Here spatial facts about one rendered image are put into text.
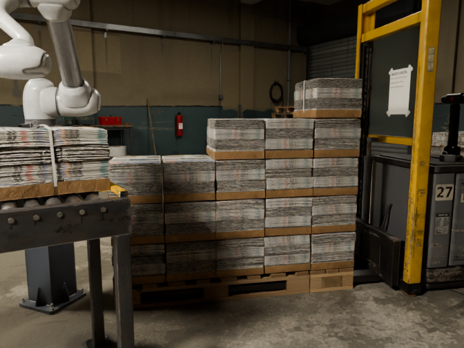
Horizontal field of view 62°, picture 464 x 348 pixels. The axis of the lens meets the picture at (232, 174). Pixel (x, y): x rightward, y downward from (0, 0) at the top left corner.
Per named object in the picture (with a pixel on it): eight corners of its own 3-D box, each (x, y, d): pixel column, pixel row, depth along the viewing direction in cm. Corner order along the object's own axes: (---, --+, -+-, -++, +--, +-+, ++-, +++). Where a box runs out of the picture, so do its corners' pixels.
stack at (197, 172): (119, 282, 252) (113, 155, 240) (289, 268, 274) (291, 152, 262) (112, 311, 215) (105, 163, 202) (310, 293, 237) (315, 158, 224)
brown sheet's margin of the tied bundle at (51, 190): (51, 181, 157) (50, 171, 156) (65, 193, 134) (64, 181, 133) (35, 184, 154) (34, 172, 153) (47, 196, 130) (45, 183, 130)
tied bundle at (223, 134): (206, 154, 251) (205, 118, 247) (250, 153, 256) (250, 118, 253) (214, 160, 214) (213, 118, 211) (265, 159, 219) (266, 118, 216)
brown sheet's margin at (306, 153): (249, 152, 256) (249, 146, 255) (291, 151, 261) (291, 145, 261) (265, 158, 219) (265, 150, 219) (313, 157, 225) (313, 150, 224)
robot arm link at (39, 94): (29, 119, 219) (26, 79, 215) (63, 119, 222) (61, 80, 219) (19, 119, 203) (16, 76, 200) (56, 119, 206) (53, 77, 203)
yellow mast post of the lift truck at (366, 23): (346, 243, 301) (358, 5, 275) (357, 242, 302) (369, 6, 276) (352, 247, 292) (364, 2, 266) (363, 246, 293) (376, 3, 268)
